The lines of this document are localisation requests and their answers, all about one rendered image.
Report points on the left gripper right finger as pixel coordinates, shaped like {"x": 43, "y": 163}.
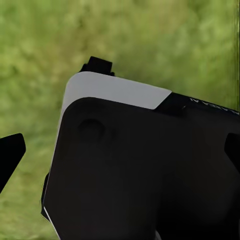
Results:
{"x": 232, "y": 149}

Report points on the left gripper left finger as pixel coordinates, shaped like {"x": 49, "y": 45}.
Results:
{"x": 12, "y": 149}

